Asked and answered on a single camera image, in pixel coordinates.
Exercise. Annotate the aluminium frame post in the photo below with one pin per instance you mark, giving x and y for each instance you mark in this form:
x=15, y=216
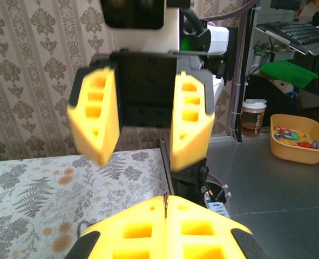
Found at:
x=245, y=81

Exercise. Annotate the aluminium front rail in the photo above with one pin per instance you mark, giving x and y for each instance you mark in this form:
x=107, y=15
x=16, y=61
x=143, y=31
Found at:
x=166, y=162

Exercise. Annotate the orange plastic tub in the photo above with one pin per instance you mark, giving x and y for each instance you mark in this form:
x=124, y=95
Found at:
x=297, y=155

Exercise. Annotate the silver keyboard stand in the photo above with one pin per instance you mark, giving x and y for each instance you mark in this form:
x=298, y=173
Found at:
x=305, y=50

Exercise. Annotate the black computer keyboard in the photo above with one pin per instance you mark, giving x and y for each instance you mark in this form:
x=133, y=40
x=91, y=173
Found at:
x=299, y=32

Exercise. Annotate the white black right wrist camera box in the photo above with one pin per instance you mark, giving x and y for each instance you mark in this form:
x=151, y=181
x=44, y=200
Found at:
x=148, y=37

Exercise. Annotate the green plastic basket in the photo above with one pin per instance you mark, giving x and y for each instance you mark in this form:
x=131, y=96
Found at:
x=288, y=71

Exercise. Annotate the white blue plush toy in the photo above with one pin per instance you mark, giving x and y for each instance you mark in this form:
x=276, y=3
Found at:
x=284, y=87

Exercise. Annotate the floral patterned table mat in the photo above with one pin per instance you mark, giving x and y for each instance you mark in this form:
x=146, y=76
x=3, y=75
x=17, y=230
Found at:
x=27, y=202

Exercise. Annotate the green plastic key tag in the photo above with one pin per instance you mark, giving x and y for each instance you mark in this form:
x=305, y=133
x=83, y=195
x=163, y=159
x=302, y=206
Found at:
x=293, y=135

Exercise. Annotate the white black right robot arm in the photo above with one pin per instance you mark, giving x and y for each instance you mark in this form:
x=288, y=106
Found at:
x=219, y=37

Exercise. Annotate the clear drink cup white lid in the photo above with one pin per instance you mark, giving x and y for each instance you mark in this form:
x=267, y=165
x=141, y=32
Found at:
x=253, y=118

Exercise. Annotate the yellow plastic key tag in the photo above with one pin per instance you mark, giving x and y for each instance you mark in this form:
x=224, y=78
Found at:
x=285, y=140

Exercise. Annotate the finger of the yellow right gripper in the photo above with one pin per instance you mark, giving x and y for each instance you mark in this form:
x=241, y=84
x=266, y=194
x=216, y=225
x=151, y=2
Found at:
x=105, y=135
x=194, y=137

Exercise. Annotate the blue plastic key tag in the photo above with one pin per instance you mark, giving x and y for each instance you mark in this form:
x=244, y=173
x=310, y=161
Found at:
x=276, y=133
x=315, y=144

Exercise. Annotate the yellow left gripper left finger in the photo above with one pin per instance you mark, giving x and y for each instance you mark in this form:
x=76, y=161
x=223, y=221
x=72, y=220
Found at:
x=127, y=234

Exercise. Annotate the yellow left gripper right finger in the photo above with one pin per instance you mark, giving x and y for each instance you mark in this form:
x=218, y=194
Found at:
x=202, y=234

